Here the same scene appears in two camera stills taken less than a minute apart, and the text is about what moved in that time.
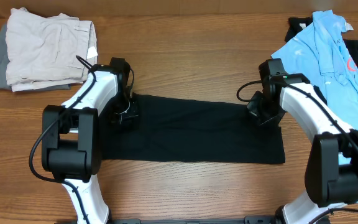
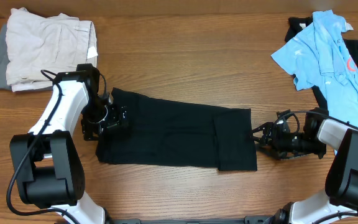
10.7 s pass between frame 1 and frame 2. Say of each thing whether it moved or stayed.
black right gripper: moved
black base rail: stayed
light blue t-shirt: stayed
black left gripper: moved
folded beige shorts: stayed
